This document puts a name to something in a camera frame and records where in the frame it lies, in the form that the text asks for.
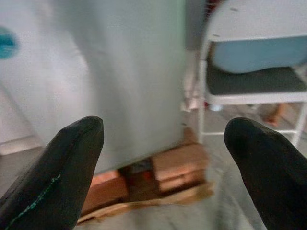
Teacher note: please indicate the white metal folding chair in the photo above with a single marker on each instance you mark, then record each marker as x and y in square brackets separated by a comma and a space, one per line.
[254, 81]

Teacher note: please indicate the teal round sticker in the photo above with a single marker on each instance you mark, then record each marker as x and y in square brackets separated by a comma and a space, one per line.
[6, 43]

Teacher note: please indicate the white fridge door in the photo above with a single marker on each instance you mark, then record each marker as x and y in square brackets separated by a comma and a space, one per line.
[48, 83]

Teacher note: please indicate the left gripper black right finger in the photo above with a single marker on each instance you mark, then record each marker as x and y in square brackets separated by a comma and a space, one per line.
[271, 177]

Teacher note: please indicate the red brick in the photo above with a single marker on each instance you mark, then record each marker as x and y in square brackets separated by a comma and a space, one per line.
[182, 184]
[180, 160]
[105, 191]

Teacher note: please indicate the light blue plastic tub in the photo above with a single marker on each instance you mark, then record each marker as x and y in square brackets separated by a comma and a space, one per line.
[254, 54]

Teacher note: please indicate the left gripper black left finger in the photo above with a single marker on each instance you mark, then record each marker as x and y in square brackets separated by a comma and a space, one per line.
[52, 172]

